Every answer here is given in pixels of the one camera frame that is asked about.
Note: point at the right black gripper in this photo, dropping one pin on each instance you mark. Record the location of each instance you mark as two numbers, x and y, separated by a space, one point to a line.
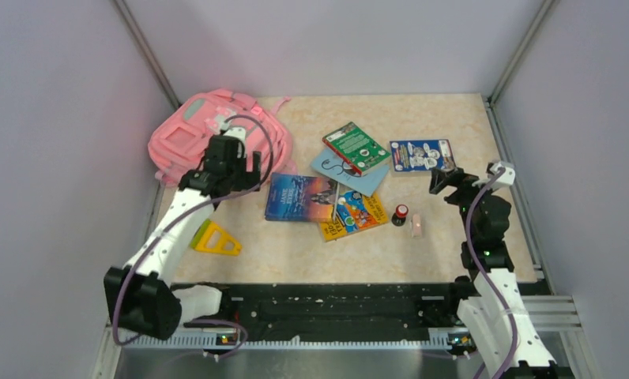
456 178

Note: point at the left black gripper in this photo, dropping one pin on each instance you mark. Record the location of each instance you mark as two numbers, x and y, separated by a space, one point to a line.
247 177

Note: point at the pink student backpack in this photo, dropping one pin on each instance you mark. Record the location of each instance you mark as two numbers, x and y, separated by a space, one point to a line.
178 144

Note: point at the Jane Eyre dark book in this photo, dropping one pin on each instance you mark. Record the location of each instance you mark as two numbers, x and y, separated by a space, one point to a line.
299 198

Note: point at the green red-spined book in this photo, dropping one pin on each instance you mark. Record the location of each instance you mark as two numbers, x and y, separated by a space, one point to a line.
356 148

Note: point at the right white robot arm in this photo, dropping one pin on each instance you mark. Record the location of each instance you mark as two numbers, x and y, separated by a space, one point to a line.
495 316

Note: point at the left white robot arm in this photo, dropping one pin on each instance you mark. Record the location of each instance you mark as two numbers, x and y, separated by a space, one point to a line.
139 295

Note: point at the yellow triangle ruler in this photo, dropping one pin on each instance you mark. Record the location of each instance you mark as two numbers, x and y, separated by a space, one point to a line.
211 238

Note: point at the pink eraser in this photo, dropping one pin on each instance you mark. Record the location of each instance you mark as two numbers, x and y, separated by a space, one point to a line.
416 226

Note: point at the blue cartoon book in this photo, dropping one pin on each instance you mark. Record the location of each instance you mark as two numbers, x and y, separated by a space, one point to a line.
422 156

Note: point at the light blue book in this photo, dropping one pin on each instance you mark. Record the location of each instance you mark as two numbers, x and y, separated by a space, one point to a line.
332 166

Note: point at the white pen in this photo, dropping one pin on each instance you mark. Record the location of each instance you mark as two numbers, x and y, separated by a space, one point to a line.
336 199

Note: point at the yellow storey treehouse book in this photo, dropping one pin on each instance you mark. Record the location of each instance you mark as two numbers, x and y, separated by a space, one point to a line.
354 213

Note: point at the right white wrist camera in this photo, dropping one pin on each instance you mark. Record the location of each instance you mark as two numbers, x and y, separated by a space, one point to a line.
503 172

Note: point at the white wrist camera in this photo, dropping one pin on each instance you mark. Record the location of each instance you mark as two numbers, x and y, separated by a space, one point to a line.
503 172
230 128

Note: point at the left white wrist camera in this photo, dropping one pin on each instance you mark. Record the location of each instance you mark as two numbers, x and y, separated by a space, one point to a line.
230 128

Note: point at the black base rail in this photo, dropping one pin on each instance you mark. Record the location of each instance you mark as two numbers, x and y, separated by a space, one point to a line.
376 312

